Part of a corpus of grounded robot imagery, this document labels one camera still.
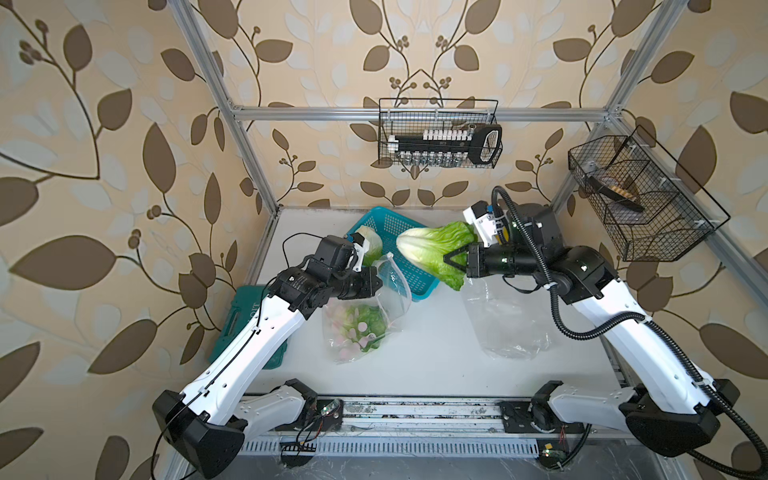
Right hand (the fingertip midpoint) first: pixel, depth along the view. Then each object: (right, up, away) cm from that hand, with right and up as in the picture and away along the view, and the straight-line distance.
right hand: (443, 259), depth 63 cm
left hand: (-14, -5, +7) cm, 17 cm away
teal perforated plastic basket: (-12, -2, +15) cm, 19 cm away
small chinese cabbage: (-17, +3, +30) cm, 34 cm away
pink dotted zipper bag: (-21, -19, +13) cm, 31 cm away
